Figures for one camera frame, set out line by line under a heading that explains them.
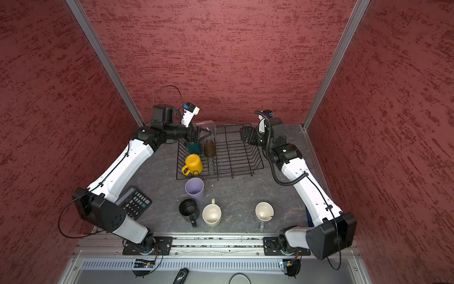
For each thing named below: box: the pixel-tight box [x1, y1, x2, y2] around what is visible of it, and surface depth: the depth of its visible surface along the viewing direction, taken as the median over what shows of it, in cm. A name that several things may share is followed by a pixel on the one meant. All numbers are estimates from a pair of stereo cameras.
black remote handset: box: [172, 267, 190, 284], surface depth 66 cm
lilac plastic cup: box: [184, 176, 205, 204], surface depth 83 cm
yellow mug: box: [181, 153, 204, 176], surface depth 91 cm
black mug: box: [178, 198, 200, 228], surface depth 80 cm
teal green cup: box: [186, 142, 202, 156], surface depth 102 cm
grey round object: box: [228, 272, 252, 284], surface depth 68 cm
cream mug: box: [202, 198, 222, 228], surface depth 78 cm
